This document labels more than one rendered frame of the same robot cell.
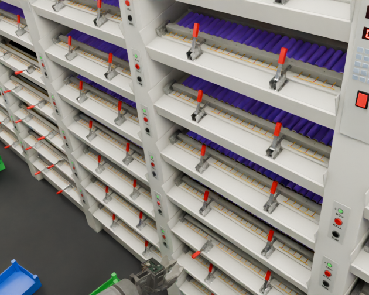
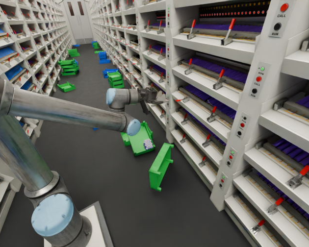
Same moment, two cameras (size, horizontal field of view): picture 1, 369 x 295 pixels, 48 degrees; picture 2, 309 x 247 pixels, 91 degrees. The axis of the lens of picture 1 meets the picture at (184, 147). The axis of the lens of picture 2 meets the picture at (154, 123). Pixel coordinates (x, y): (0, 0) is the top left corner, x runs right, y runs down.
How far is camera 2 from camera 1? 0.77 m
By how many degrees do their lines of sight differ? 17
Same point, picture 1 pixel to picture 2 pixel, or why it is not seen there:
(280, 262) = (223, 91)
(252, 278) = (204, 114)
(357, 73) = not seen: outside the picture
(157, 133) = (172, 22)
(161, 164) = (171, 46)
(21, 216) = not seen: hidden behind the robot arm
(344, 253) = (280, 47)
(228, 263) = (194, 107)
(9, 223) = not seen: hidden behind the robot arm
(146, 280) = (145, 93)
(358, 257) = (293, 54)
